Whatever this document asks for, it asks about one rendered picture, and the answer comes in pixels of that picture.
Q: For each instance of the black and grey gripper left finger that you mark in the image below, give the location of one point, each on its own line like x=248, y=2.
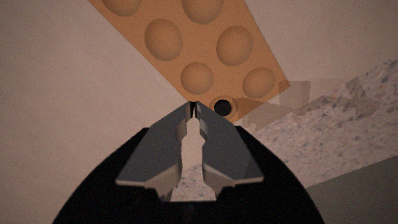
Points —
x=150, y=159

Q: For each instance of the black disc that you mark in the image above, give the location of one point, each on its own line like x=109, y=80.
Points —
x=222, y=107

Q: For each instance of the orange counting tray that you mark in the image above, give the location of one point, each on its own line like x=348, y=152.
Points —
x=208, y=50

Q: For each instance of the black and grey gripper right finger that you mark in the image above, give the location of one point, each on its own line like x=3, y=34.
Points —
x=231, y=156

